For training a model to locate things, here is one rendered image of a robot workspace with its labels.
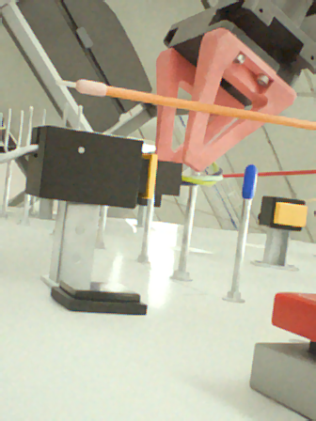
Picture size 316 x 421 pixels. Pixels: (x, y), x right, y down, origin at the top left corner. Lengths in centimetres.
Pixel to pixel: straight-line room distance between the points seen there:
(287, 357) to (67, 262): 21
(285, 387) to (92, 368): 6
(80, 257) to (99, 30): 113
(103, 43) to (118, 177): 114
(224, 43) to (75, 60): 109
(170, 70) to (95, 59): 106
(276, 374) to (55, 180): 20
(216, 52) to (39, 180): 13
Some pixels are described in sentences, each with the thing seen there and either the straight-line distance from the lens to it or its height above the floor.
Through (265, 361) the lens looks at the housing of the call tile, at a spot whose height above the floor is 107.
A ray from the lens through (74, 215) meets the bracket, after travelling 42.
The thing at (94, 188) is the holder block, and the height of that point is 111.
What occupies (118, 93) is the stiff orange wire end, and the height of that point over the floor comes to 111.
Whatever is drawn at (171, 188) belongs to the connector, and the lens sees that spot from 44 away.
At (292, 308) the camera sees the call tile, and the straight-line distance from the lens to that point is 24.
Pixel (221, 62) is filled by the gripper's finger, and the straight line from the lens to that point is 45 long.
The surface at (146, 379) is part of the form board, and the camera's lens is 25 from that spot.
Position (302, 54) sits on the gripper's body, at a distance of 46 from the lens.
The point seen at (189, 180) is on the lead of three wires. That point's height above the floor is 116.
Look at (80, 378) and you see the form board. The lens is 24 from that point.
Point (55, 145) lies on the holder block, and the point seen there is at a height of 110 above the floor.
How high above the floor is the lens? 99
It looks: 19 degrees up
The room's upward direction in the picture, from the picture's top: 52 degrees clockwise
